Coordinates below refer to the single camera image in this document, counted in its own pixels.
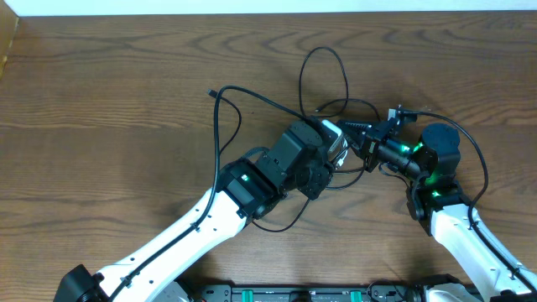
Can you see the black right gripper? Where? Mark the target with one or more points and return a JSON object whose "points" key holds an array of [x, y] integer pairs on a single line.
{"points": [[374, 143]]}

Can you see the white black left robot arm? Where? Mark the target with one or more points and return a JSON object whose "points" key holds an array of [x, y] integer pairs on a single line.
{"points": [[244, 191]]}

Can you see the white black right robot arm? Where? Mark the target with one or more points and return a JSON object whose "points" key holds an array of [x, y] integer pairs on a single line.
{"points": [[436, 200]]}

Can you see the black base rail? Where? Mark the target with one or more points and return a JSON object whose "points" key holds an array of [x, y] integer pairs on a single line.
{"points": [[383, 292]]}

